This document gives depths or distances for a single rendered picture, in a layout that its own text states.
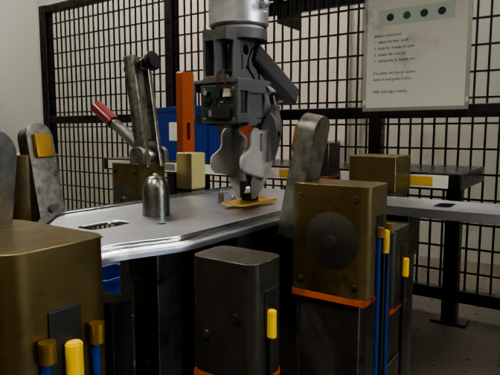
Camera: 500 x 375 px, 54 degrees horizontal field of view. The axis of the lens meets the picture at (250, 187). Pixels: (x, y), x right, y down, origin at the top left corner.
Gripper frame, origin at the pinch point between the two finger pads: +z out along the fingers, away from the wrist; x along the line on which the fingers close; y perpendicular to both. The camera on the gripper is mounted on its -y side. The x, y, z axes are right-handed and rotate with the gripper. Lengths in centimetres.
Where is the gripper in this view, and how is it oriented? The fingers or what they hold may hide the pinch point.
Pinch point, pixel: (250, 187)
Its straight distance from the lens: 66.6
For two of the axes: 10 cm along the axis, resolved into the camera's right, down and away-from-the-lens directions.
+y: -5.7, 1.1, -8.2
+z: 0.1, 9.9, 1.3
